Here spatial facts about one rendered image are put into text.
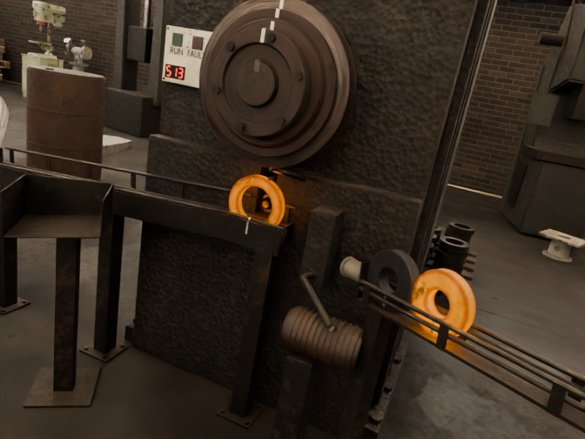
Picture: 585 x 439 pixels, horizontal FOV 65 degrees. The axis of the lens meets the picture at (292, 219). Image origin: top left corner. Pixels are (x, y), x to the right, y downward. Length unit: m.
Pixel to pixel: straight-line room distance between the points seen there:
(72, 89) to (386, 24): 3.02
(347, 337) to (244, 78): 0.75
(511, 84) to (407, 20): 5.97
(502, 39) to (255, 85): 6.30
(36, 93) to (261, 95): 3.04
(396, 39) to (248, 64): 0.43
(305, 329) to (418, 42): 0.85
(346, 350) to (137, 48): 6.20
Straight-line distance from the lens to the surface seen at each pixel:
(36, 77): 4.13
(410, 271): 1.14
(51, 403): 1.80
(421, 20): 1.41
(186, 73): 1.66
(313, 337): 1.28
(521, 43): 7.39
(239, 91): 1.29
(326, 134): 1.29
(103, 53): 10.16
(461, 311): 1.06
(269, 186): 1.40
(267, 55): 1.28
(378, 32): 1.43
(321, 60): 1.28
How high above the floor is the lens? 1.15
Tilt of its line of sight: 17 degrees down
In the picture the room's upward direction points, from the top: 10 degrees clockwise
